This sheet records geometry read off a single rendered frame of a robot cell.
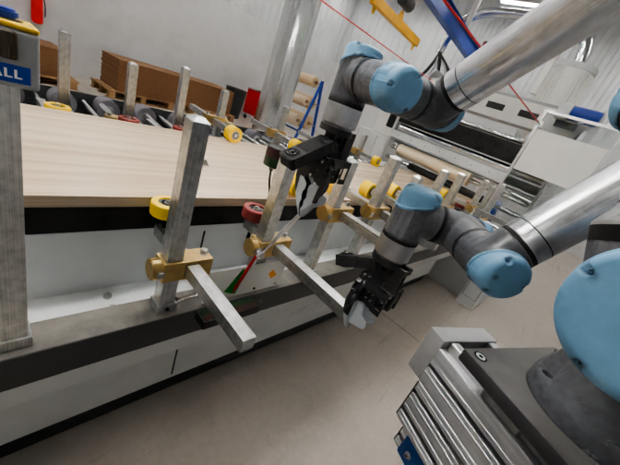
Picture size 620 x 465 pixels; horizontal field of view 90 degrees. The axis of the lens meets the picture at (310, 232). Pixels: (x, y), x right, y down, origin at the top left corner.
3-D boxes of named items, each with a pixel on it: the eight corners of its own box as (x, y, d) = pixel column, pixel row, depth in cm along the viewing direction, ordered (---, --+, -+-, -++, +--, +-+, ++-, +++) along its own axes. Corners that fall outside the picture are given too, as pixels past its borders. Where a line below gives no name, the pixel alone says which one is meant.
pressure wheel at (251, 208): (265, 244, 99) (275, 212, 94) (244, 246, 93) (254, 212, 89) (251, 231, 103) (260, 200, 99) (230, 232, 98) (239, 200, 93)
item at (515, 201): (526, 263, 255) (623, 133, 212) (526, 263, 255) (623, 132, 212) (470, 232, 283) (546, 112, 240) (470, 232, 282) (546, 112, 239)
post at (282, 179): (250, 305, 96) (300, 158, 77) (241, 308, 93) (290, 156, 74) (244, 298, 98) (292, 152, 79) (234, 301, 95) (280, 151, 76)
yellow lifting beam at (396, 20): (415, 52, 559) (423, 32, 546) (371, 10, 426) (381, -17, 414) (411, 51, 563) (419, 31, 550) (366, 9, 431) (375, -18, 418)
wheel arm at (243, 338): (252, 351, 60) (258, 334, 58) (237, 356, 58) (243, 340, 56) (165, 235, 85) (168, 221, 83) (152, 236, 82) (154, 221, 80)
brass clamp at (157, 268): (210, 276, 76) (215, 259, 74) (152, 287, 66) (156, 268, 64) (199, 262, 79) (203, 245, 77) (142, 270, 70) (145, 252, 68)
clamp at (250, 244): (287, 254, 93) (292, 240, 91) (250, 259, 83) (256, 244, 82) (276, 244, 96) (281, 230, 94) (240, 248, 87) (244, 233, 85)
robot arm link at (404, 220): (455, 203, 55) (411, 186, 54) (425, 254, 59) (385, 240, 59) (440, 190, 62) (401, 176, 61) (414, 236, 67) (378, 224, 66)
